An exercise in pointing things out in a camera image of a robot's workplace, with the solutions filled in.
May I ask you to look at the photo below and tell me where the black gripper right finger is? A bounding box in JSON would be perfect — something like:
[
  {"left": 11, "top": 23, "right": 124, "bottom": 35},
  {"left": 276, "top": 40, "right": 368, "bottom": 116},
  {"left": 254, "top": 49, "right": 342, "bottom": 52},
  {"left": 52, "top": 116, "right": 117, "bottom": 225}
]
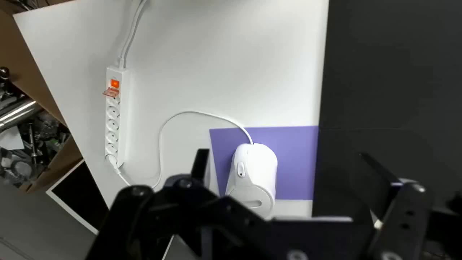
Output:
[{"left": 353, "top": 152, "right": 436, "bottom": 260}]

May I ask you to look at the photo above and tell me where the white kettle cable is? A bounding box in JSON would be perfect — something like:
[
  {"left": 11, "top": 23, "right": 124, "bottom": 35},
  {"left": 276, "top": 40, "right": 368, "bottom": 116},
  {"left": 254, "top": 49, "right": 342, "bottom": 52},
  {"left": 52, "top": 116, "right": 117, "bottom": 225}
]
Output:
[{"left": 109, "top": 108, "right": 255, "bottom": 191}]

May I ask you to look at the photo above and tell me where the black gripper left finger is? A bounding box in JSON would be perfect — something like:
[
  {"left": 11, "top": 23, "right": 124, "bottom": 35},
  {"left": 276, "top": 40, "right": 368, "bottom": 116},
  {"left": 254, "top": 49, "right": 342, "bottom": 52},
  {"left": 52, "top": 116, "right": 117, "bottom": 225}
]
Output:
[{"left": 85, "top": 147, "right": 271, "bottom": 260}]

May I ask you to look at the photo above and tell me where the white electric kettle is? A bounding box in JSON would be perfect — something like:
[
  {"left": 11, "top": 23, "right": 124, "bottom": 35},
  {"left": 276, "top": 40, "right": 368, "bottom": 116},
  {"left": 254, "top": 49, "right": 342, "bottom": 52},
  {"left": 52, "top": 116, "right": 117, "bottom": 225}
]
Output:
[{"left": 224, "top": 142, "right": 280, "bottom": 221}]

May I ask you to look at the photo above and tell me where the black panel with white frame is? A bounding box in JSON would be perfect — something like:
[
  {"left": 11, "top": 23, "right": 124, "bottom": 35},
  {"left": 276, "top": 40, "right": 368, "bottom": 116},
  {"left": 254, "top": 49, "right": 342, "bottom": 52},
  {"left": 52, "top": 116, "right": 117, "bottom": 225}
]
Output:
[{"left": 45, "top": 159, "right": 109, "bottom": 235}]

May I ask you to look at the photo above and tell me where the white power strip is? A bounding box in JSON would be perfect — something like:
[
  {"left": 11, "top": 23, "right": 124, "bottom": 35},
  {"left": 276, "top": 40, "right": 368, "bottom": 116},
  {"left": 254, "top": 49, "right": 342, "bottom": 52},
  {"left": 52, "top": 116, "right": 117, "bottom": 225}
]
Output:
[{"left": 102, "top": 65, "right": 133, "bottom": 169}]

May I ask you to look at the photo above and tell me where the purple mat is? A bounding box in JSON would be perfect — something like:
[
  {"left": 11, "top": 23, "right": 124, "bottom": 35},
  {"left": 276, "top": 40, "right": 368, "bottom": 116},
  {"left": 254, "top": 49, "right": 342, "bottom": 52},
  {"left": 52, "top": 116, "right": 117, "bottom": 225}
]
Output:
[{"left": 208, "top": 126, "right": 320, "bottom": 202}]

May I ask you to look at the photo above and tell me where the white power strip cable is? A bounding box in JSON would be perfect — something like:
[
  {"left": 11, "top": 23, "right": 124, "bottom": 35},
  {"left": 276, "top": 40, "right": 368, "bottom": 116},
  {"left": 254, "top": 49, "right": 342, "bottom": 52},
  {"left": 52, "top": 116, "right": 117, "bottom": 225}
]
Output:
[{"left": 115, "top": 0, "right": 148, "bottom": 69}]

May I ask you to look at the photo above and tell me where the cardboard box with metal clutter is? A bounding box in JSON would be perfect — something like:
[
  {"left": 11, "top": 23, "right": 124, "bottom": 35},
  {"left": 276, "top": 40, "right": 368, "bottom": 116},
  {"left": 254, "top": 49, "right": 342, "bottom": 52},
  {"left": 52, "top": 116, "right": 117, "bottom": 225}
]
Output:
[{"left": 0, "top": 0, "right": 84, "bottom": 195}]

